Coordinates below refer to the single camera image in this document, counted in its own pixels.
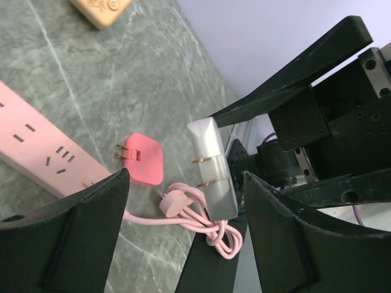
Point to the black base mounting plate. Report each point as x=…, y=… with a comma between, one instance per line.
x=206, y=271

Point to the white square plug adapter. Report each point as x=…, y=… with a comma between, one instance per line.
x=215, y=177

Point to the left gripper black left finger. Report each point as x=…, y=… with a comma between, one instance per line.
x=67, y=245

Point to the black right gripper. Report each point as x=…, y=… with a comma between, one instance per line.
x=330, y=110

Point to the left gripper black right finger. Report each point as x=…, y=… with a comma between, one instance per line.
x=300, y=249

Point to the tan wooden plug adapter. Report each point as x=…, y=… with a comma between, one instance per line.
x=101, y=13

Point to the pink power strip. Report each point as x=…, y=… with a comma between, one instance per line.
x=40, y=151

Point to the red square plug adapter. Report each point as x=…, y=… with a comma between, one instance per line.
x=144, y=159

